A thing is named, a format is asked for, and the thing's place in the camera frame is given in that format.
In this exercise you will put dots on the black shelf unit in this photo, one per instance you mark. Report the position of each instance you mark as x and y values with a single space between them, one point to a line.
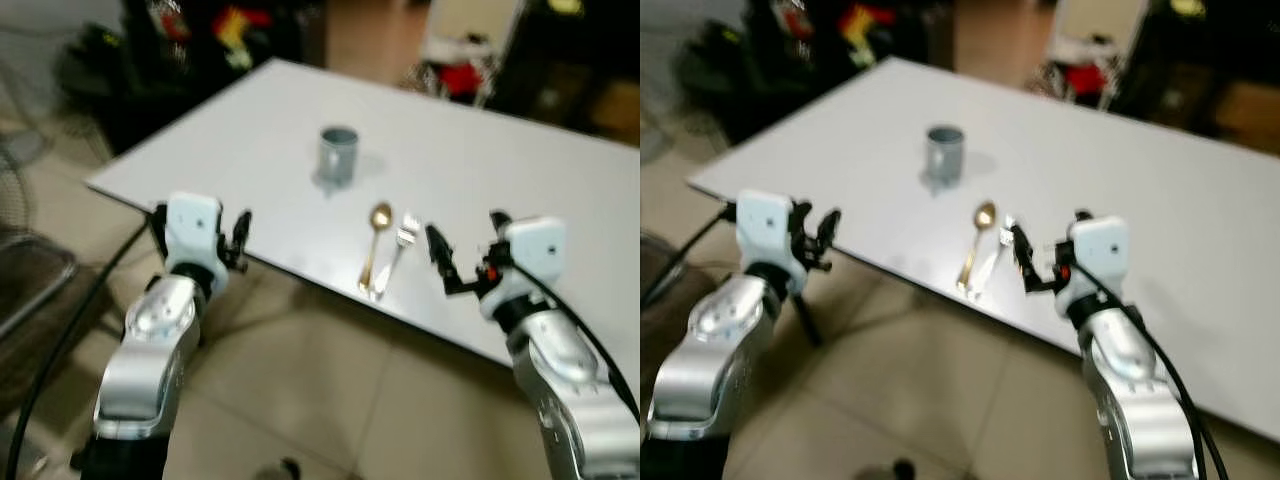
570 50
1200 45

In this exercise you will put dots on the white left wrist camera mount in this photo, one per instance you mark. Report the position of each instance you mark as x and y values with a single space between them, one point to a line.
765 220
192 225

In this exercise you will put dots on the brown cardboard box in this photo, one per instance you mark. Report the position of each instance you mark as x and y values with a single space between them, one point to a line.
1250 115
618 110

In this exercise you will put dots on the silver fork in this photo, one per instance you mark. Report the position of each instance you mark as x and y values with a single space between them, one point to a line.
407 235
1006 230

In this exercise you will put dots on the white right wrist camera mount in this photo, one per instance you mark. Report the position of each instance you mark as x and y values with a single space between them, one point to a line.
535 250
1100 250

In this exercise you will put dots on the gold spoon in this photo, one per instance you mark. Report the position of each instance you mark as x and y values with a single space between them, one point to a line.
986 215
381 217

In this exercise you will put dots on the red cloth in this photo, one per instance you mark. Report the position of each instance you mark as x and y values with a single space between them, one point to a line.
465 80
1085 80

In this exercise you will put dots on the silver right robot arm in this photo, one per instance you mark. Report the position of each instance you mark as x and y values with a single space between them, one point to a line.
1130 380
560 370

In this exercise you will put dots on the red and yellow toy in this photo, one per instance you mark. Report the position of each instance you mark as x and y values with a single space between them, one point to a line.
865 28
240 30

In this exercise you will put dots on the black table leg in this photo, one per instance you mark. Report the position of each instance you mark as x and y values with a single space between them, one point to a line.
810 322

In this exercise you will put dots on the white cart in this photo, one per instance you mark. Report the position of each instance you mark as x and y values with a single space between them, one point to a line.
470 25
1095 25

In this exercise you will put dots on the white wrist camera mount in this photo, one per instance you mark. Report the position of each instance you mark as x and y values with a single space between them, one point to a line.
535 250
1100 250
192 225
765 220

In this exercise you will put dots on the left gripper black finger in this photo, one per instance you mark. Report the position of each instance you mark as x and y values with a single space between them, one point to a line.
243 230
224 222
830 230
801 222

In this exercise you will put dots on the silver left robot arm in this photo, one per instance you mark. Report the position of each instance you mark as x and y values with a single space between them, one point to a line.
150 350
720 350

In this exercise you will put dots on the grey mug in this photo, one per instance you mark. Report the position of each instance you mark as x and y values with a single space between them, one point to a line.
945 160
338 160

